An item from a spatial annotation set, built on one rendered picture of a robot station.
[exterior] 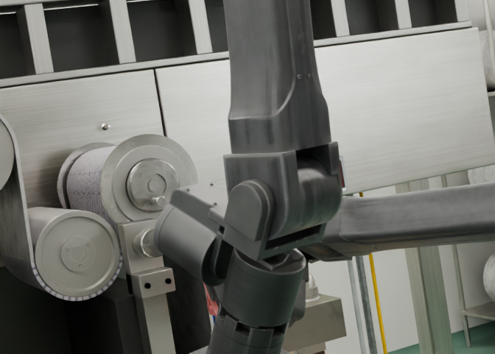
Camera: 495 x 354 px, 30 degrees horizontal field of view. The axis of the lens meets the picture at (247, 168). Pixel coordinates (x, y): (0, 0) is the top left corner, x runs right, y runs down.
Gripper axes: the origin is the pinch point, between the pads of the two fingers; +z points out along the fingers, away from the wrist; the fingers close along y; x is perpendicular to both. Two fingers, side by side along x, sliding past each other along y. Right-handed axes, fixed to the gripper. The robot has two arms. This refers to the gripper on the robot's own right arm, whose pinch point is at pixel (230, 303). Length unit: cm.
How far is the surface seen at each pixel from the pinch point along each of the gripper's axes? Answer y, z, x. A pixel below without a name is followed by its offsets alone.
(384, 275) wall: 195, 270, 82
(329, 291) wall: 163, 270, 81
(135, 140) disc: -7.2, -5.7, 25.0
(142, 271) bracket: -10.5, 0.4, 7.7
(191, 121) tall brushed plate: 15, 22, 43
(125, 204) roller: -10.4, -1.6, 17.2
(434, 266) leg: 74, 57, 15
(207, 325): -0.4, 10.6, 1.0
